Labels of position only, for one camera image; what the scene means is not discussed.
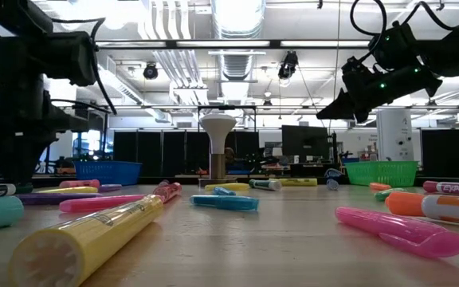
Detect white ceiling pipe bundle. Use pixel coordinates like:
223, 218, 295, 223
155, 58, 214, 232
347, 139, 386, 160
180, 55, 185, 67
139, 0, 211, 107

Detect white globe lamp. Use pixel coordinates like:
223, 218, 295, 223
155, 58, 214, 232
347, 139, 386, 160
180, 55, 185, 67
197, 112, 239, 188

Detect orange Expo marker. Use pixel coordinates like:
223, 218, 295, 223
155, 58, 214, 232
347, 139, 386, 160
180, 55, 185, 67
385, 191, 459, 228

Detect green plastic basket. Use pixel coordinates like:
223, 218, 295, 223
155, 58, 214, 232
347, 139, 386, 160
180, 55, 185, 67
343, 160, 420, 188

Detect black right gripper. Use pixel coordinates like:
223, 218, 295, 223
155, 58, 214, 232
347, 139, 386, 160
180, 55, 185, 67
316, 55, 445, 123

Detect black monitor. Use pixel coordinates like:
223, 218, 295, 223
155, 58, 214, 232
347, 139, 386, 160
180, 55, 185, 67
280, 124, 331, 163

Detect pink highlighter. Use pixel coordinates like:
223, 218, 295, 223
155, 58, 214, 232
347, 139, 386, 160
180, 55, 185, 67
58, 179, 101, 190
152, 182, 183, 204
334, 206, 459, 259
58, 194, 147, 214

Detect person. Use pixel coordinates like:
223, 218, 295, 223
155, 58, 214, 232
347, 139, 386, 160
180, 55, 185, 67
223, 146, 237, 171

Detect green highlighter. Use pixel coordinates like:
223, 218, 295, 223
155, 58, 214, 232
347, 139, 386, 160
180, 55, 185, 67
374, 187, 409, 202

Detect black partition panels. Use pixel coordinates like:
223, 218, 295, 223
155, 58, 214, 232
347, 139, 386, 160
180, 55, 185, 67
112, 130, 261, 179
420, 128, 459, 179

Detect black ceiling spotlight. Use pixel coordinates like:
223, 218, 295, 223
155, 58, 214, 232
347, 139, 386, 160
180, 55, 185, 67
142, 61, 160, 81

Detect yellow highlighter with black print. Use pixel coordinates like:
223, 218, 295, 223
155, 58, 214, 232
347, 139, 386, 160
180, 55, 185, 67
8, 194, 165, 287

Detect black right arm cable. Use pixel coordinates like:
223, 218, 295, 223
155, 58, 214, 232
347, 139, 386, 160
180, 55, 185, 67
350, 0, 456, 39

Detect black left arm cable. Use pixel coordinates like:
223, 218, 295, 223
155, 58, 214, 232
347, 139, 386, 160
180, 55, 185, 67
49, 16, 118, 116

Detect green Expo marker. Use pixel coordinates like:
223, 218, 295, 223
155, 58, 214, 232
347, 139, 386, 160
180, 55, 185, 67
248, 179, 283, 192

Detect pink Expo marker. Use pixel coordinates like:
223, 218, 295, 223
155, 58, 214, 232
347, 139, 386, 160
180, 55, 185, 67
422, 180, 459, 198

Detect thin hanging cable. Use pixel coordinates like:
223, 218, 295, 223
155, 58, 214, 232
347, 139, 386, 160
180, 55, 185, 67
332, 0, 342, 132

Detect silver ventilation duct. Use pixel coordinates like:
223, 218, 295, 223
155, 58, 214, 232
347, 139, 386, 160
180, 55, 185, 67
211, 0, 267, 83

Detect blue plastic basket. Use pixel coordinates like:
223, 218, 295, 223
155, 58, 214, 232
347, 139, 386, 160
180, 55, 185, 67
73, 160, 143, 187

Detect white cylindrical pillar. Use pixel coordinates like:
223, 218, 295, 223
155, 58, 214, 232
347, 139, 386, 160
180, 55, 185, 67
375, 108, 415, 163

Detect black overhead crossbar with lights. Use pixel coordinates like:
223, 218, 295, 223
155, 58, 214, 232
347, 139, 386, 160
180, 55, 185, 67
93, 38, 459, 50

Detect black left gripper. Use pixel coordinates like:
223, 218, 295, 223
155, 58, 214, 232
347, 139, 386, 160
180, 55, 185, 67
0, 30, 100, 185

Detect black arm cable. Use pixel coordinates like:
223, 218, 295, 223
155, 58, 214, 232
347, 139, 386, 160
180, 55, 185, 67
49, 16, 118, 116
350, 0, 456, 39

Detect black background rig frame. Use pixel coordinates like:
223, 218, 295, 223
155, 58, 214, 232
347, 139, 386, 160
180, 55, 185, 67
45, 104, 459, 176

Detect black overhead camera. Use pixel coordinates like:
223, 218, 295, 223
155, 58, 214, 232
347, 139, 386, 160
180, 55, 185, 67
277, 50, 300, 81

